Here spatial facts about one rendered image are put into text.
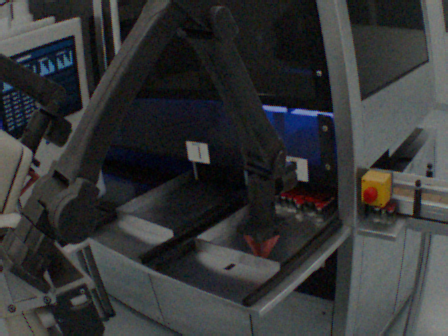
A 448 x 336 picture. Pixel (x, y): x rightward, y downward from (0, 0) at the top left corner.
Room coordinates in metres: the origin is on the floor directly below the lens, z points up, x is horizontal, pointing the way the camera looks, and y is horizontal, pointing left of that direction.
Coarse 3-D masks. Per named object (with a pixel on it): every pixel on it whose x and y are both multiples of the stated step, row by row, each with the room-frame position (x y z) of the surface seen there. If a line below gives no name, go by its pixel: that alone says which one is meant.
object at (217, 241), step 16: (336, 208) 1.18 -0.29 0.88; (224, 224) 1.16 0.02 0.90; (240, 224) 1.19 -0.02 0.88; (288, 224) 1.14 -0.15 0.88; (304, 224) 1.12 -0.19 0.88; (320, 224) 1.11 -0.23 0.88; (208, 240) 1.11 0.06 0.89; (224, 240) 1.11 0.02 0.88; (240, 240) 1.10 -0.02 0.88; (288, 240) 1.06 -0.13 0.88; (304, 240) 0.98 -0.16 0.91; (224, 256) 1.02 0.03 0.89; (240, 256) 0.98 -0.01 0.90; (256, 256) 0.95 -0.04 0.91; (272, 256) 0.99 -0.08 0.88; (288, 256) 0.93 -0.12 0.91; (272, 272) 0.92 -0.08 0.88
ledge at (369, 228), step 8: (368, 224) 1.05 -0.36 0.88; (376, 224) 1.04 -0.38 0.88; (384, 224) 1.03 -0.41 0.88; (392, 224) 1.02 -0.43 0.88; (400, 224) 1.01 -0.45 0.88; (360, 232) 1.04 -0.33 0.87; (368, 232) 1.02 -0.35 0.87; (376, 232) 1.00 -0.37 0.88; (384, 232) 0.99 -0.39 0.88; (392, 232) 0.98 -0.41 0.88; (400, 232) 0.98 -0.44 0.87; (392, 240) 0.96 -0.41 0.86
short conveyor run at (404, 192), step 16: (400, 176) 1.14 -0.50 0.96; (416, 176) 1.10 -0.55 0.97; (432, 176) 1.10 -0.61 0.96; (400, 192) 1.10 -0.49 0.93; (416, 192) 1.01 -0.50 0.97; (432, 192) 1.00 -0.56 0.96; (400, 208) 1.05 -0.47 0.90; (416, 208) 1.01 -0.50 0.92; (432, 208) 0.98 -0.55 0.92; (416, 224) 1.01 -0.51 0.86; (432, 224) 0.97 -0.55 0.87
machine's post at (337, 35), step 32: (320, 0) 1.08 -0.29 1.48; (352, 64) 1.07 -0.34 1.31; (352, 96) 1.06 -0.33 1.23; (352, 128) 1.05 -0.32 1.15; (352, 160) 1.05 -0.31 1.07; (352, 192) 1.06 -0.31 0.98; (352, 224) 1.05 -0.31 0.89; (352, 256) 1.05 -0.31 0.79; (352, 288) 1.05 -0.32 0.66; (352, 320) 1.08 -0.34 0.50
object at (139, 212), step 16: (192, 176) 1.56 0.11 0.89; (160, 192) 1.45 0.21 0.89; (176, 192) 1.46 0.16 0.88; (192, 192) 1.45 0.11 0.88; (208, 192) 1.43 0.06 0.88; (224, 192) 1.41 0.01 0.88; (240, 192) 1.34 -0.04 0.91; (128, 208) 1.35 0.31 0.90; (144, 208) 1.37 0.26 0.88; (160, 208) 1.36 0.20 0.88; (176, 208) 1.34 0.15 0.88; (192, 208) 1.33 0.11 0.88; (208, 208) 1.24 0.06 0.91; (144, 224) 1.22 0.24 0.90; (160, 224) 1.25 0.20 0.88; (176, 224) 1.24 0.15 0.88; (192, 224) 1.19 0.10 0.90
